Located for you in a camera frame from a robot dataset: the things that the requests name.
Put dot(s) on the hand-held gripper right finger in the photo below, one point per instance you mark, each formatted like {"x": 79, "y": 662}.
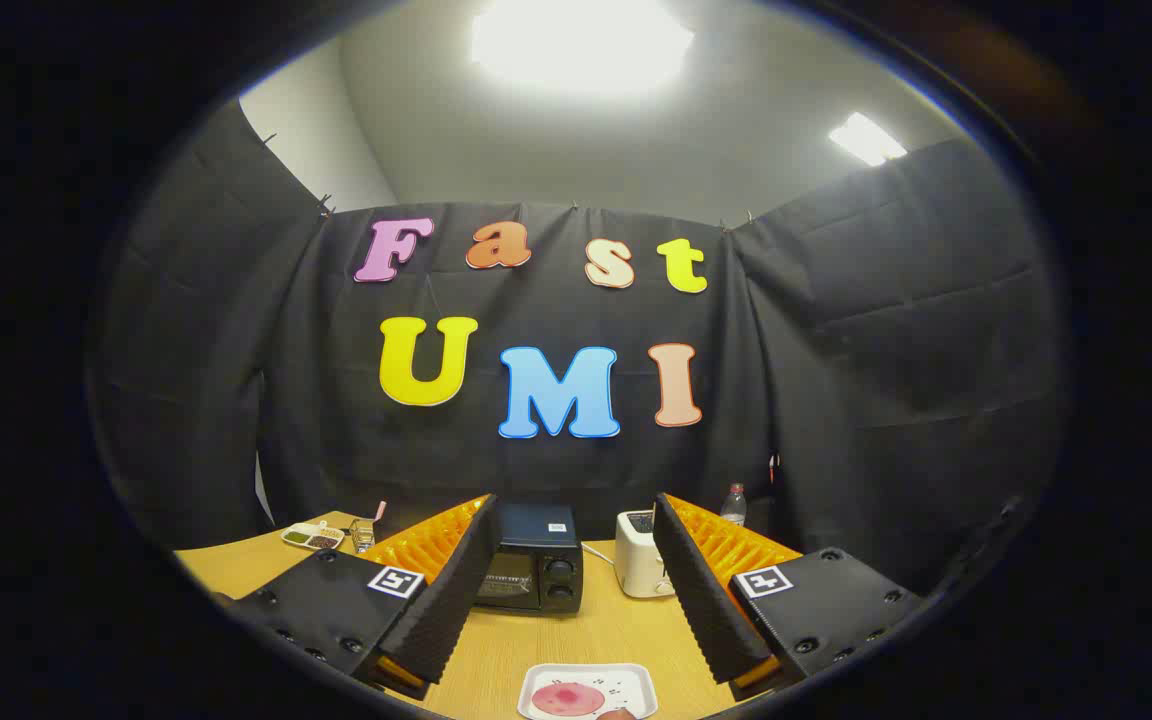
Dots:
{"x": 701, "y": 600}

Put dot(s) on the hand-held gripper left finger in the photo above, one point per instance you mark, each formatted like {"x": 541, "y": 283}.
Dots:
{"x": 456, "y": 600}

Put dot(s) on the white square food tray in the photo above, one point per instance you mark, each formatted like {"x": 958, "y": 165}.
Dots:
{"x": 628, "y": 684}

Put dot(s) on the black toaster oven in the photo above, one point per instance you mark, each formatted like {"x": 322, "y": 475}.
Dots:
{"x": 546, "y": 530}

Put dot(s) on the pink round ham slice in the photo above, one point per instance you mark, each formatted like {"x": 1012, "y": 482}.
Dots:
{"x": 566, "y": 700}

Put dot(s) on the white pop-up toaster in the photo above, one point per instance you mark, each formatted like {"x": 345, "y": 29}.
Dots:
{"x": 636, "y": 560}

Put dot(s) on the clear plastic bottle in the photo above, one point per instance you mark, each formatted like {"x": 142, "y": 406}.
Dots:
{"x": 733, "y": 508}

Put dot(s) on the white divided seed dish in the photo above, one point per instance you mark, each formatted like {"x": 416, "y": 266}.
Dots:
{"x": 311, "y": 537}

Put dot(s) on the black backdrop cloth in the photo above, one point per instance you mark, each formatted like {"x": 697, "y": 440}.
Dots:
{"x": 836, "y": 350}

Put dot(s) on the small ceiling light panel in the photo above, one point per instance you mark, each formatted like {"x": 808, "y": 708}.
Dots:
{"x": 866, "y": 138}

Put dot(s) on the large ceiling light panel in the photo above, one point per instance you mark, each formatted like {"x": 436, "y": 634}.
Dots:
{"x": 581, "y": 45}

